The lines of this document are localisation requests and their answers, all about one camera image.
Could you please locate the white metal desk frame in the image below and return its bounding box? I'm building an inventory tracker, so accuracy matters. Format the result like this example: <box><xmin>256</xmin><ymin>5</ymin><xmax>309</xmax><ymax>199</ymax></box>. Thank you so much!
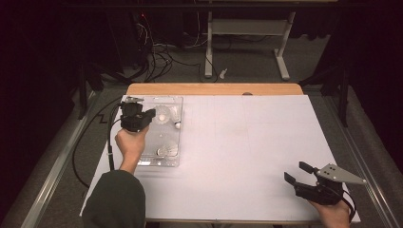
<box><xmin>203</xmin><ymin>10</ymin><xmax>297</xmax><ymax>82</ymax></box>

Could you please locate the black metal stand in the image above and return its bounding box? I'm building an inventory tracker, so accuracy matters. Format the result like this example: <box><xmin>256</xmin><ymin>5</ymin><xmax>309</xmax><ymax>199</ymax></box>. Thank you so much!
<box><xmin>75</xmin><ymin>61</ymin><xmax>106</xmax><ymax>122</ymax></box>
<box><xmin>298</xmin><ymin>65</ymin><xmax>351</xmax><ymax>128</ymax></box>

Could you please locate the dark equipment cabinet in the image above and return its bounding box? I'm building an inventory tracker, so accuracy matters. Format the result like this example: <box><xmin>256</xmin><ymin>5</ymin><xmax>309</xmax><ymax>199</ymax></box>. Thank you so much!
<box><xmin>107</xmin><ymin>9</ymin><xmax>150</xmax><ymax>69</ymax></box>

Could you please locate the person's right hand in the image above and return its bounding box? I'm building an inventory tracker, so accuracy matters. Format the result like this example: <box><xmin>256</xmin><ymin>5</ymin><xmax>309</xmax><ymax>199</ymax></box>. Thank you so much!
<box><xmin>308</xmin><ymin>199</ymin><xmax>351</xmax><ymax>228</ymax></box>

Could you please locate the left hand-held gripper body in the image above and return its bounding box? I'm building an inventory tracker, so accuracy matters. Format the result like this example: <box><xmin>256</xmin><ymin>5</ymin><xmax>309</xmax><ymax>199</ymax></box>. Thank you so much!
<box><xmin>119</xmin><ymin>96</ymin><xmax>151</xmax><ymax>133</ymax></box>

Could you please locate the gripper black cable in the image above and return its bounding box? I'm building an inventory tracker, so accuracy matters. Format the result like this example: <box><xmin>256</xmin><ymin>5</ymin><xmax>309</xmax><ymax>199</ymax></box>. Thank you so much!
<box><xmin>106</xmin><ymin>102</ymin><xmax>125</xmax><ymax>172</ymax></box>
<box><xmin>326</xmin><ymin>182</ymin><xmax>357</xmax><ymax>224</ymax></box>

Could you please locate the tangle of floor cables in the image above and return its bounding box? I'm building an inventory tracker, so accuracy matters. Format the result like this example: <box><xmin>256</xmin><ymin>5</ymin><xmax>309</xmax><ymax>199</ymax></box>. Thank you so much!
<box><xmin>136</xmin><ymin>12</ymin><xmax>203</xmax><ymax>84</ymax></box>

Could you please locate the clear plastic container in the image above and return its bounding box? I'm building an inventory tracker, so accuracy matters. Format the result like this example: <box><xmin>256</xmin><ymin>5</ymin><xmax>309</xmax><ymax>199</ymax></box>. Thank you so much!
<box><xmin>127</xmin><ymin>95</ymin><xmax>184</xmax><ymax>168</ymax></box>

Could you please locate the black floor cable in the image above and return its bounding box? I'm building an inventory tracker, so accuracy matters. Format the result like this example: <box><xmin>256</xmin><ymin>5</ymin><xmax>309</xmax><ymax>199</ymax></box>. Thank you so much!
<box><xmin>71</xmin><ymin>95</ymin><xmax>124</xmax><ymax>188</ymax></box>

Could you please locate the wooden table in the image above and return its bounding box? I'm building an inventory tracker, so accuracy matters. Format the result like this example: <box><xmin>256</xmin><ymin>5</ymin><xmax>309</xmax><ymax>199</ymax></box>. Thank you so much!
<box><xmin>122</xmin><ymin>83</ymin><xmax>324</xmax><ymax>226</ymax></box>

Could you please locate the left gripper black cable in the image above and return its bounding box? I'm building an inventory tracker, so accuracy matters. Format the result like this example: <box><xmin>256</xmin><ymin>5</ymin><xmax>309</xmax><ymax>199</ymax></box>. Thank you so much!
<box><xmin>106</xmin><ymin>102</ymin><xmax>125</xmax><ymax>172</ymax></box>

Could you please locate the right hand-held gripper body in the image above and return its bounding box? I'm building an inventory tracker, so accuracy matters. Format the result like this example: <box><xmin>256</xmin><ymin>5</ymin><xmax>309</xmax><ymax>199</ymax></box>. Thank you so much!
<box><xmin>293</xmin><ymin>162</ymin><xmax>368</xmax><ymax>206</ymax></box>

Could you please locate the white paper sheet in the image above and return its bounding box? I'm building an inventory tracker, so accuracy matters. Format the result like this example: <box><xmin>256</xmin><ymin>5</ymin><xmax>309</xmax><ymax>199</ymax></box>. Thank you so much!
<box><xmin>79</xmin><ymin>94</ymin><xmax>362</xmax><ymax>224</ymax></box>

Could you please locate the metal floor rail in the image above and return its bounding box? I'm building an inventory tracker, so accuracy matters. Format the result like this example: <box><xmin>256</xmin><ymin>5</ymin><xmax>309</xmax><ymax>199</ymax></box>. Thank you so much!
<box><xmin>322</xmin><ymin>94</ymin><xmax>403</xmax><ymax>228</ymax></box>
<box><xmin>20</xmin><ymin>89</ymin><xmax>98</xmax><ymax>228</ymax></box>

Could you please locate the person's left hand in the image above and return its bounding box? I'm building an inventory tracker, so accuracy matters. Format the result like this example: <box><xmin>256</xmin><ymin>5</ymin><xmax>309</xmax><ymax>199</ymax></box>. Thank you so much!
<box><xmin>114</xmin><ymin>124</ymin><xmax>150</xmax><ymax>165</ymax></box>

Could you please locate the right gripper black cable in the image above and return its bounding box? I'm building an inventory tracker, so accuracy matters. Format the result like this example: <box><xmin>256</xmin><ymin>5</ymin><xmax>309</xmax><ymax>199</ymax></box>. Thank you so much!
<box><xmin>326</xmin><ymin>182</ymin><xmax>357</xmax><ymax>224</ymax></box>

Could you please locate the white shuttlecock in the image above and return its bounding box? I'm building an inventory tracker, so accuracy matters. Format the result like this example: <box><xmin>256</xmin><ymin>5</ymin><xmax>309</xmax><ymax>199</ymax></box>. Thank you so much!
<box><xmin>169</xmin><ymin>104</ymin><xmax>182</xmax><ymax>130</ymax></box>
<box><xmin>154</xmin><ymin>104</ymin><xmax>173</xmax><ymax>125</ymax></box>
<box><xmin>156</xmin><ymin>143</ymin><xmax>180</xmax><ymax>158</ymax></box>

